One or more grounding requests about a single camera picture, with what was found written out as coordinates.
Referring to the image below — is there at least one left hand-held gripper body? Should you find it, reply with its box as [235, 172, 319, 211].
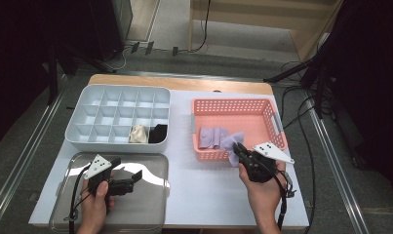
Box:
[82, 154, 136, 215]

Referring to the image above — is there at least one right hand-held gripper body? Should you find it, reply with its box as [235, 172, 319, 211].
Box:
[240, 141, 295, 184]

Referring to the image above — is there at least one purple sock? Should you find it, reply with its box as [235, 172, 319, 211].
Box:
[198, 126, 230, 151]
[220, 131, 246, 168]

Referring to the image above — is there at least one grey divided storage box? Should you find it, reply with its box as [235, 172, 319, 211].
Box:
[64, 84, 172, 155]

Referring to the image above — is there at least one pink perforated basket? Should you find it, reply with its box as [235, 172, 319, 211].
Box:
[191, 96, 289, 163]

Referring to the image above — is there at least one cream sock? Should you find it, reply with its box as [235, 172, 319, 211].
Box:
[129, 124, 150, 144]

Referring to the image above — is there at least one clear grey box lid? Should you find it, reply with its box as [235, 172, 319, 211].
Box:
[48, 152, 171, 234]

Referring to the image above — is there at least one black sock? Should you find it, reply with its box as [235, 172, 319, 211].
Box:
[147, 123, 169, 145]

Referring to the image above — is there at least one person's right hand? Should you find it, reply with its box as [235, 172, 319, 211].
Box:
[238, 160, 289, 213]

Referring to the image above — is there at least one person's left hand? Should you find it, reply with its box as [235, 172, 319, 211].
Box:
[76, 176, 115, 234]

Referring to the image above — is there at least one black stand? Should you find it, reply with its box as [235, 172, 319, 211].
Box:
[262, 30, 338, 120]
[46, 40, 119, 106]

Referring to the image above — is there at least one dark curtain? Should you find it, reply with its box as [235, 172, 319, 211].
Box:
[0, 0, 95, 151]
[327, 0, 393, 208]

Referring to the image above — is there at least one light wooden shelf unit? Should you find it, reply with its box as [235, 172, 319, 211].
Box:
[187, 0, 345, 63]

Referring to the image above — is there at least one black cabinet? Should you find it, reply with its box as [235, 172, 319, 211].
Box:
[86, 0, 134, 62]

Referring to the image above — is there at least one light wooden panel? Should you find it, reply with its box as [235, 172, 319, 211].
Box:
[127, 0, 162, 43]

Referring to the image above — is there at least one black floor cable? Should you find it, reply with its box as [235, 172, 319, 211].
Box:
[295, 96, 318, 234]
[281, 97, 315, 131]

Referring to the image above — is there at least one left hand-held gripper cable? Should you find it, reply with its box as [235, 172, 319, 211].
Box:
[68, 164, 93, 234]

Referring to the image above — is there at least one hand-held gripper cable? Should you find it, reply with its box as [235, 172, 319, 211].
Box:
[68, 164, 93, 234]
[271, 169, 297, 232]

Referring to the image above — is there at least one right hand-held gripper cable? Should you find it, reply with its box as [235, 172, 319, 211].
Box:
[271, 169, 297, 232]

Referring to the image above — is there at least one metal floor rail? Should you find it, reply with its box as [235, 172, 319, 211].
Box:
[0, 73, 68, 226]
[76, 68, 304, 84]
[301, 92, 372, 234]

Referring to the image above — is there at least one white cable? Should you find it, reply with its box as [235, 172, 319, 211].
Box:
[109, 47, 130, 72]

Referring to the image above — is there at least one black hanging cable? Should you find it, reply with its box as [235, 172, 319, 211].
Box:
[187, 0, 212, 54]

